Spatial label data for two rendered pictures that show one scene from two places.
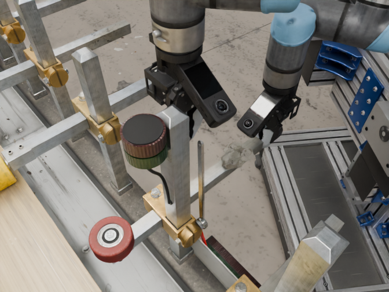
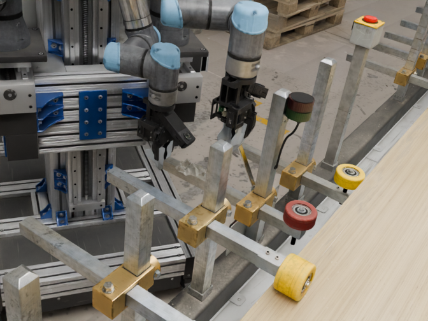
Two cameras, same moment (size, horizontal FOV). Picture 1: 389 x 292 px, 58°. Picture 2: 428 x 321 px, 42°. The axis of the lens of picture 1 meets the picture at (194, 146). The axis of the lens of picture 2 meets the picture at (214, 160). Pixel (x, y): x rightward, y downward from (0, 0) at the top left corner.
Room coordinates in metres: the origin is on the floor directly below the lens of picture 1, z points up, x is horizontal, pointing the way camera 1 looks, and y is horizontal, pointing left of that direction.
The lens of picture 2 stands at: (0.84, 1.11, 1.72)
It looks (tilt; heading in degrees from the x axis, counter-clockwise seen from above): 33 degrees down; 252
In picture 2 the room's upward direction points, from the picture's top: 8 degrees clockwise
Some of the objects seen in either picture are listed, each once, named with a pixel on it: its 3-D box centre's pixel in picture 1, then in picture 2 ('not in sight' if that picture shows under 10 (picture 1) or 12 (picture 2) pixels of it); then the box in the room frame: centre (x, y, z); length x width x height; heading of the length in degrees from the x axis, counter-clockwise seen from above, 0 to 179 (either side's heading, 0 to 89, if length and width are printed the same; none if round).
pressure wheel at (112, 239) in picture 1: (115, 247); (297, 226); (0.29, 0.15, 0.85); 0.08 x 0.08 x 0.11
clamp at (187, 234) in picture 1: (171, 216); (257, 204); (0.36, 0.05, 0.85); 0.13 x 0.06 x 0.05; 42
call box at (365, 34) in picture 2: not in sight; (366, 33); (-0.04, -0.31, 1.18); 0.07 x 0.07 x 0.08; 42
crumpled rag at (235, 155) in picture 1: (235, 152); (190, 166); (0.51, -0.09, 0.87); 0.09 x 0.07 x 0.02; 132
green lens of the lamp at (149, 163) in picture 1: (145, 146); (299, 111); (0.31, 0.07, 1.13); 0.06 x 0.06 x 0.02
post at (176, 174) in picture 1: (177, 203); (266, 174); (0.34, 0.03, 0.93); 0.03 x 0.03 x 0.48; 42
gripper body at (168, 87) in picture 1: (176, 72); (235, 98); (0.46, 0.03, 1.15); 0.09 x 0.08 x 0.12; 42
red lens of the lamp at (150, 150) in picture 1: (143, 135); (300, 102); (0.31, 0.07, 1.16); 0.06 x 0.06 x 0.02
